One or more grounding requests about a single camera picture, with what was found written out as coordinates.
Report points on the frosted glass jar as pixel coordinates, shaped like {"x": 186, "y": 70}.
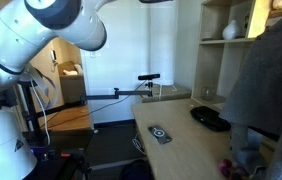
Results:
{"x": 208, "y": 93}

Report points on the brown armchair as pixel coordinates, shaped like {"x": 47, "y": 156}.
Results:
{"x": 72, "y": 85}

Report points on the black zip pouch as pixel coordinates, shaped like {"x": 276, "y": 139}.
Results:
{"x": 210, "y": 118}

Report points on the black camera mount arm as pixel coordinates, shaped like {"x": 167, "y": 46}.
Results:
{"x": 114, "y": 96}

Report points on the black clamp with red tip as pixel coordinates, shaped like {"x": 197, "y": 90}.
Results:
{"x": 76, "y": 163}

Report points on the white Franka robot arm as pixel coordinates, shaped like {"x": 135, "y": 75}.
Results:
{"x": 1, "y": 150}

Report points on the dark blue backpack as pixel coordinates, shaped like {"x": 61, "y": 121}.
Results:
{"x": 136, "y": 170}

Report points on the wooden shelf unit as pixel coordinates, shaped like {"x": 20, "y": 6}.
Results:
{"x": 214, "y": 66}

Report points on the red white small toy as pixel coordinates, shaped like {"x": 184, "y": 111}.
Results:
{"x": 229, "y": 166}

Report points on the white wall intercom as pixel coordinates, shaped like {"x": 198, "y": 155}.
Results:
{"x": 53, "y": 58}

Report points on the black bar camera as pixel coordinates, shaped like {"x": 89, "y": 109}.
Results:
{"x": 148, "y": 77}

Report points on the white keyboard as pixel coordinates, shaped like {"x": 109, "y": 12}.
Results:
{"x": 220, "y": 106}

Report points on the white vase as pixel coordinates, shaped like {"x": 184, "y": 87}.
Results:
{"x": 231, "y": 30}

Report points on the grey knit sweater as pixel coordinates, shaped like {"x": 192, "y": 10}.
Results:
{"x": 267, "y": 76}

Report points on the wooden side table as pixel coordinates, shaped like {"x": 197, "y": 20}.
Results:
{"x": 71, "y": 118}

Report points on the black stand pole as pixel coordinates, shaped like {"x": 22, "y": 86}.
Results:
{"x": 31, "y": 106}

